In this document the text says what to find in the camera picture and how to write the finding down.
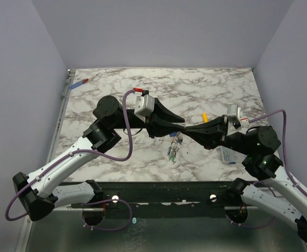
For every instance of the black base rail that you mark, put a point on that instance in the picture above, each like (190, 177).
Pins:
(165, 199)

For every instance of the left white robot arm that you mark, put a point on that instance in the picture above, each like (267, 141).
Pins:
(109, 136)

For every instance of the clear plastic screw box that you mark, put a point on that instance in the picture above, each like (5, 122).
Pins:
(230, 156)

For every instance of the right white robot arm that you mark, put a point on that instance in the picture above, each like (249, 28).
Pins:
(259, 147)

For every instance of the blue handled screwdriver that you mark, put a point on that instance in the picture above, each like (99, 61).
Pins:
(81, 82)

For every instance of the left aluminium side rail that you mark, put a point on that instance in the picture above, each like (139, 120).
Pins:
(60, 117)

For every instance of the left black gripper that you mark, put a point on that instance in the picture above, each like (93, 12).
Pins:
(159, 127)

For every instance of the yellow handled screwdriver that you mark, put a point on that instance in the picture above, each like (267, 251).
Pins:
(205, 119)

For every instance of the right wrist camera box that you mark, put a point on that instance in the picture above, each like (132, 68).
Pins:
(236, 117)

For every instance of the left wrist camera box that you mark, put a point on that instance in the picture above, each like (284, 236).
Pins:
(144, 103)

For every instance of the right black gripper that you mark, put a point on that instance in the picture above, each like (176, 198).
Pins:
(223, 132)

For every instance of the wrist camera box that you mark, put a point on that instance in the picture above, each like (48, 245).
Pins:
(236, 117)
(144, 103)

